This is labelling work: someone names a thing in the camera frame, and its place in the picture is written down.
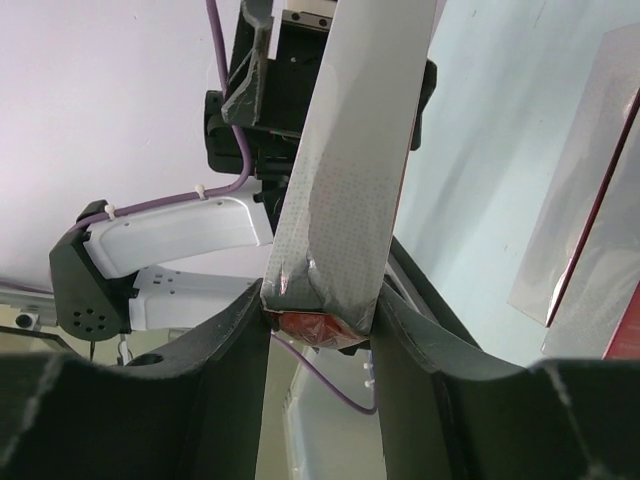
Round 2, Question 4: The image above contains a red 3D toothpaste box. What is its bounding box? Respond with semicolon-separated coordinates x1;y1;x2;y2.
260;1;437;349

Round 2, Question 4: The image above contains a right silver toothpaste box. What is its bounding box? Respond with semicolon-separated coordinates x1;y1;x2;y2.
542;99;639;360

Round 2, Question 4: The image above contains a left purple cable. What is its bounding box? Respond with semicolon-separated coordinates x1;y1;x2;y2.
0;0;379;416

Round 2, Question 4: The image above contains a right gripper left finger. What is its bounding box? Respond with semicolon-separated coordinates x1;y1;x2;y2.
1;284;270;479

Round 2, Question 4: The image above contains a silver toothpaste box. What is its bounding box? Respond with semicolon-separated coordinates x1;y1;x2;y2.
509;24;639;326
542;99;639;360

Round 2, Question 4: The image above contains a left silver toothpaste box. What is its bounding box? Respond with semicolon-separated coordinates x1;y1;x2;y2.
509;24;639;326

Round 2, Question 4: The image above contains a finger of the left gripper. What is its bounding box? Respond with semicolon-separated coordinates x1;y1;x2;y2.
222;0;273;126

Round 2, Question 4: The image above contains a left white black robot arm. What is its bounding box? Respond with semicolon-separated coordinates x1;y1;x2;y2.
49;1;440;349

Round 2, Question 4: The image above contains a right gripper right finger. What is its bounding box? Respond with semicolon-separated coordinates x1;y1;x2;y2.
370;287;639;479

